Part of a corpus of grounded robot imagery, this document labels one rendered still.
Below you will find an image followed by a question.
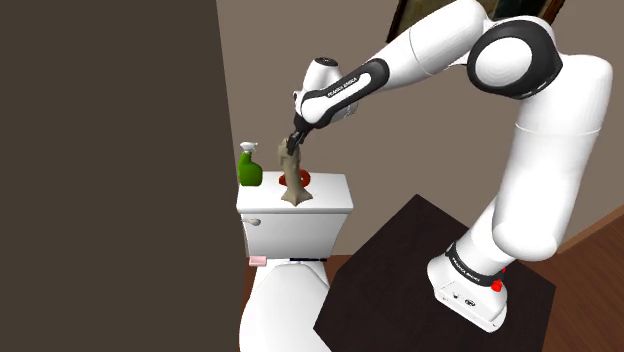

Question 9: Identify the red ring-shaped object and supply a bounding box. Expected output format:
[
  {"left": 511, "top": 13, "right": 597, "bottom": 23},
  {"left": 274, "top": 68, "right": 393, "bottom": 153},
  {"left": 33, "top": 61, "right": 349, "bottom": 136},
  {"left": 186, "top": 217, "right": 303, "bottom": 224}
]
[{"left": 278, "top": 168, "right": 312, "bottom": 188}]

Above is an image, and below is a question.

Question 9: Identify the tan fish-shaped figure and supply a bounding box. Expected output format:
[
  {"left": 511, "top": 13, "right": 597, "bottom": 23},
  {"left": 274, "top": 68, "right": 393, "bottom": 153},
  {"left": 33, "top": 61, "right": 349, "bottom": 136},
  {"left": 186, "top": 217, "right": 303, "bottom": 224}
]
[{"left": 277, "top": 137, "right": 314, "bottom": 208}]

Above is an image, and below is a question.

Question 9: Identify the dark robot stand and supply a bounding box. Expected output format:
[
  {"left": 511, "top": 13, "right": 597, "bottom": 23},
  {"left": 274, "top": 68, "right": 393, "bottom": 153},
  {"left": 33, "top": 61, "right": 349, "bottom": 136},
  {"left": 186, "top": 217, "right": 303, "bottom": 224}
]
[{"left": 312, "top": 193, "right": 557, "bottom": 352}]

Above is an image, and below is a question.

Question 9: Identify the green spray bottle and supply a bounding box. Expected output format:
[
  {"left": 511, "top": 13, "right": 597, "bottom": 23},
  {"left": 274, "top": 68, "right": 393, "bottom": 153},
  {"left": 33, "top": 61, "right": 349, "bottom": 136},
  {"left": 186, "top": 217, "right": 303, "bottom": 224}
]
[{"left": 237, "top": 141, "right": 264, "bottom": 187}]

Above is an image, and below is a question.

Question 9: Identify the white toilet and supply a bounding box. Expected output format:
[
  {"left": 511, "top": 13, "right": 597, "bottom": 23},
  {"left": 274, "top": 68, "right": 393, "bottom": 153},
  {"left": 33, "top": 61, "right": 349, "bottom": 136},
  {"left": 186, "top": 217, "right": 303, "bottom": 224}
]
[{"left": 235, "top": 171, "right": 355, "bottom": 352}]

